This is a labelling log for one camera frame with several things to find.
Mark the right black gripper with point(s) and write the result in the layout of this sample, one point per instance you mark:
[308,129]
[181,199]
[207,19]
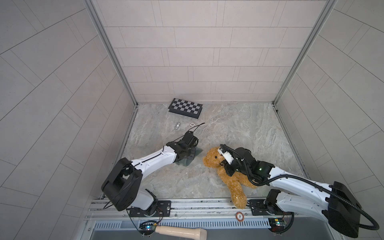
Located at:
[226,165]

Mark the grey-green teddy sweater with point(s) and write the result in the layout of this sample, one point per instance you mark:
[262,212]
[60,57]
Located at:
[188,159]

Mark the tan teddy bear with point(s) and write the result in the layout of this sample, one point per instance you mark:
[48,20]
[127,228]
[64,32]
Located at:
[234,183]

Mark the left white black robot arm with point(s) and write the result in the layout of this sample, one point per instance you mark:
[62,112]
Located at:
[122,185]

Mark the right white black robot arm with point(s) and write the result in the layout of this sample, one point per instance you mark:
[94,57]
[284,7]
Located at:
[334,204]

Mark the folded black white chessboard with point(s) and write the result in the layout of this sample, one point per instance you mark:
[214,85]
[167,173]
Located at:
[185,108]

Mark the round red white sticker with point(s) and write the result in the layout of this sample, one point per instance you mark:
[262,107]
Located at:
[240,216]

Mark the right green circuit board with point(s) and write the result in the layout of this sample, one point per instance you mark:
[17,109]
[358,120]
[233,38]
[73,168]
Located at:
[277,224]

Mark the green circuit board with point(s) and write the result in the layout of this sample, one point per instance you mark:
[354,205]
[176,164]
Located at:
[277,224]
[148,227]

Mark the left green circuit board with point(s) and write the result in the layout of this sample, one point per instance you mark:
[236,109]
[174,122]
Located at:
[148,227]

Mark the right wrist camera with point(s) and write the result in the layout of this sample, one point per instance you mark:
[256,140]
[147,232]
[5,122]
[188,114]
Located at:
[227,155]

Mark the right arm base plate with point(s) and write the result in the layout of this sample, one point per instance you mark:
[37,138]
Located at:
[262,207]

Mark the aluminium mounting rail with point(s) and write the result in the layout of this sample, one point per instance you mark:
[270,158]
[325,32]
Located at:
[183,209]

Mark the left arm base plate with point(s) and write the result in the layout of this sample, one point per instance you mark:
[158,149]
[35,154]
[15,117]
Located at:
[162,209]

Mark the beige wooden handle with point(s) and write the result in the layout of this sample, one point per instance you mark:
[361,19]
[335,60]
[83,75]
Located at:
[194,234]

